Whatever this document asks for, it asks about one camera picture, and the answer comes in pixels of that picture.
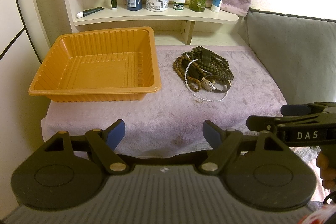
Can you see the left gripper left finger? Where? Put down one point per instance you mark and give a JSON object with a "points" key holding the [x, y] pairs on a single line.
{"points": [[102, 144]]}

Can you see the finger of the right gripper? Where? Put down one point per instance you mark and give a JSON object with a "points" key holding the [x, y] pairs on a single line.
{"points": [[307, 109], [265, 125]]}

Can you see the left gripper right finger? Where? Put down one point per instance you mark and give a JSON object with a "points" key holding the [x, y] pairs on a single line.
{"points": [[225, 145]]}

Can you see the wristwatch with dark strap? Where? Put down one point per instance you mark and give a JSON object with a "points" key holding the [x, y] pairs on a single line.
{"points": [[215, 84]]}

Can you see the orange plastic tray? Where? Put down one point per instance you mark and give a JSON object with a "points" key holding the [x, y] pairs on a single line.
{"points": [[117, 64]]}

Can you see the person's right hand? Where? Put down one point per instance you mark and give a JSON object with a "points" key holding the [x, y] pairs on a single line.
{"points": [[326, 173]]}

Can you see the grey cushion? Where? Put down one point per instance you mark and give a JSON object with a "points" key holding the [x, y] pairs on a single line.
{"points": [[297, 51]]}

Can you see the dark green small tube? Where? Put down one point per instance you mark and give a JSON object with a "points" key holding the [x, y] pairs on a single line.
{"points": [[84, 13]]}

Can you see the small green label jar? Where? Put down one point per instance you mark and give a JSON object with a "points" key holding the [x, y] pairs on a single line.
{"points": [[178, 5]]}

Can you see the cream wooden shelf unit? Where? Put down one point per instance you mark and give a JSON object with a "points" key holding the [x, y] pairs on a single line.
{"points": [[59, 17]]}

